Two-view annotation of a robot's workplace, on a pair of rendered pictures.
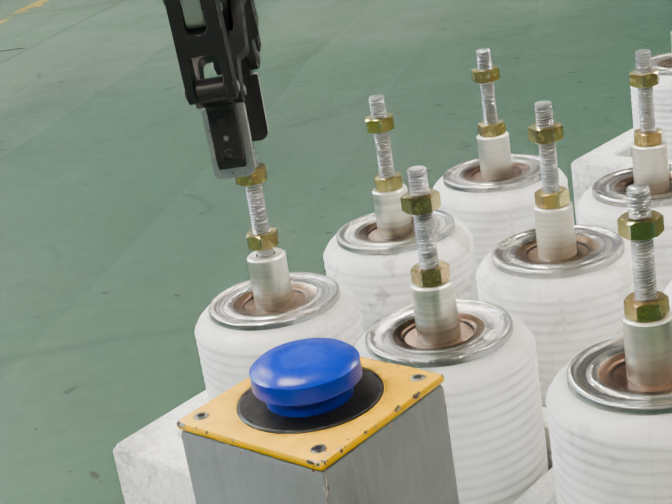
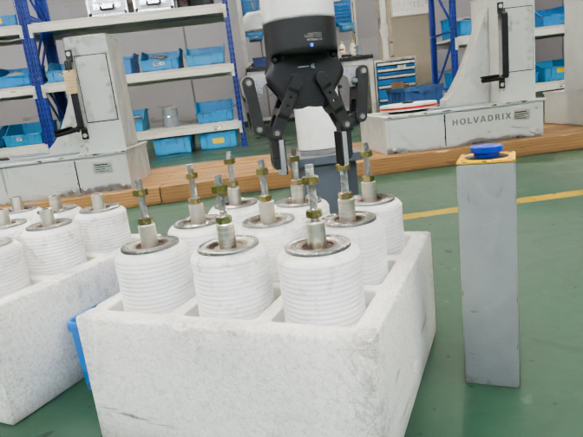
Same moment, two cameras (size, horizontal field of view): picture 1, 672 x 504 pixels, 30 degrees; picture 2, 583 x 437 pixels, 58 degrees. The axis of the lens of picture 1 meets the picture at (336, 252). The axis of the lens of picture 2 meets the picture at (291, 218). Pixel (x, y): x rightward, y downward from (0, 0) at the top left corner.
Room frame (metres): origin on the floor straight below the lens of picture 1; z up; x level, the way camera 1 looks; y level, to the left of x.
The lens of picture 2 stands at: (0.87, 0.57, 0.42)
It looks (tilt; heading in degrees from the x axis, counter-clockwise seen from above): 13 degrees down; 251
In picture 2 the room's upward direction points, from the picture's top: 7 degrees counter-clockwise
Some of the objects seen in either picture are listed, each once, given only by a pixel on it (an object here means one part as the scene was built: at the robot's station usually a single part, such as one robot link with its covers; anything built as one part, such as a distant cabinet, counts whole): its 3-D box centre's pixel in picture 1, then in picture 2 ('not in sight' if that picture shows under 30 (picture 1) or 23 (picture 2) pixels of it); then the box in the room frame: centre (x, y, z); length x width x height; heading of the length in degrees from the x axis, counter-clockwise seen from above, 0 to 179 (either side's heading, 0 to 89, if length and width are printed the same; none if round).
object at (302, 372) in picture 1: (307, 383); (486, 152); (0.41, 0.02, 0.32); 0.04 x 0.04 x 0.02
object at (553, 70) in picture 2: not in sight; (549, 70); (-3.67, -3.82, 0.36); 0.50 x 0.38 x 0.21; 73
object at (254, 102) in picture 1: (244, 108); (281, 156); (0.70, 0.04, 0.36); 0.02 x 0.01 x 0.04; 85
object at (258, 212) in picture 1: (257, 209); (312, 198); (0.67, 0.04, 0.31); 0.01 x 0.01 x 0.08
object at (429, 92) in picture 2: not in sight; (415, 106); (-2.06, -3.90, 0.19); 0.50 x 0.41 x 0.37; 80
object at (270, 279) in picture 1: (270, 281); (316, 235); (0.67, 0.04, 0.26); 0.02 x 0.02 x 0.03
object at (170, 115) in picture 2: not in sight; (171, 117); (0.17, -4.77, 0.35); 0.16 x 0.15 x 0.19; 165
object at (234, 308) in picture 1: (274, 302); (317, 246); (0.67, 0.04, 0.25); 0.08 x 0.08 x 0.01
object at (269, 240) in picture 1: (262, 238); (314, 212); (0.67, 0.04, 0.29); 0.02 x 0.02 x 0.01; 57
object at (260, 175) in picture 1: (251, 174); (310, 179); (0.67, 0.04, 0.33); 0.02 x 0.02 x 0.01; 57
